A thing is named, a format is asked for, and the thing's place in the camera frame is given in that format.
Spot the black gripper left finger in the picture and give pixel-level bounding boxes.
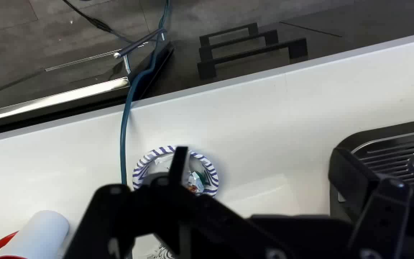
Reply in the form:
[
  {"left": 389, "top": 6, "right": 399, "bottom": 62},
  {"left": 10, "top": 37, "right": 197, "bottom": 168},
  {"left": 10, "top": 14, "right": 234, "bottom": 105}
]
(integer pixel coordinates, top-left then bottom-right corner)
[{"left": 61, "top": 145, "right": 284, "bottom": 259}]

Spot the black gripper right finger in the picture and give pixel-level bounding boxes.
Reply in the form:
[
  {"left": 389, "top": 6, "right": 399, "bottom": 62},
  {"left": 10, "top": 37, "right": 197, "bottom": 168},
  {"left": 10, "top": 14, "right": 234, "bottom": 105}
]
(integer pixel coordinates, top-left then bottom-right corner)
[{"left": 347, "top": 177, "right": 414, "bottom": 259}]

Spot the black Keurig coffee machine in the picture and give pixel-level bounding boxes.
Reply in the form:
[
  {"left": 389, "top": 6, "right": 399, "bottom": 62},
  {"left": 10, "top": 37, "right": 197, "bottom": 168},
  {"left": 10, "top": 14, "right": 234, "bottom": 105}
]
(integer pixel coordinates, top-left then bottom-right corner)
[{"left": 327, "top": 119, "right": 414, "bottom": 227}]

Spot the green coffee pod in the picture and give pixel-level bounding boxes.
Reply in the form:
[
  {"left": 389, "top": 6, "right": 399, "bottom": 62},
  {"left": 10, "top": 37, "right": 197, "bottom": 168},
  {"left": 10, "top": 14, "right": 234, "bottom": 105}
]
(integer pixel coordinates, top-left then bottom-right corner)
[{"left": 197, "top": 171, "right": 214, "bottom": 187}]

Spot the blue patterned paper plate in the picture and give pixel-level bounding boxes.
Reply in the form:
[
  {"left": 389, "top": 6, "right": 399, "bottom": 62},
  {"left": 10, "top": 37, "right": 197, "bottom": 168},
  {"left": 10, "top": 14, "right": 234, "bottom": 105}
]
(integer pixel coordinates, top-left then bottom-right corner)
[{"left": 130, "top": 144, "right": 221, "bottom": 199}]

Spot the white mug red interior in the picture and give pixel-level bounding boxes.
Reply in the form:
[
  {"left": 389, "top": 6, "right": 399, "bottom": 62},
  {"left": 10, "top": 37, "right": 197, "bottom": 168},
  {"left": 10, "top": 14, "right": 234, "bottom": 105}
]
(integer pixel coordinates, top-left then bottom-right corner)
[{"left": 0, "top": 209, "right": 71, "bottom": 259}]

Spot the teal power cable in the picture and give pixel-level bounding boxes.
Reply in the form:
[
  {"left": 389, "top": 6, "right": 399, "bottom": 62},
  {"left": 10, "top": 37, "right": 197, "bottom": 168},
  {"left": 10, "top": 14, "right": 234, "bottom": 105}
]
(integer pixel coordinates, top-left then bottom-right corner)
[{"left": 117, "top": 0, "right": 175, "bottom": 187}]

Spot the thin black floor cable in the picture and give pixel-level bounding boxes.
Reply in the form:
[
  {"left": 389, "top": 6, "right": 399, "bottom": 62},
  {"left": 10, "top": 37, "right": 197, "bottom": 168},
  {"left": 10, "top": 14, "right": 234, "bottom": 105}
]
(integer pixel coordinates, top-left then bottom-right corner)
[{"left": 61, "top": 0, "right": 122, "bottom": 36}]

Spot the black cabinet drawer handle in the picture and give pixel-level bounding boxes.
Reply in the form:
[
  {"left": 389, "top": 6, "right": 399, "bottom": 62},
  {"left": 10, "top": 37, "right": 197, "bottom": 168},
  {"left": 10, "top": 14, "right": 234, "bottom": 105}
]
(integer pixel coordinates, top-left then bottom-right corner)
[
  {"left": 197, "top": 37, "right": 309, "bottom": 81},
  {"left": 198, "top": 22, "right": 260, "bottom": 49},
  {"left": 198, "top": 29, "right": 280, "bottom": 62}
]

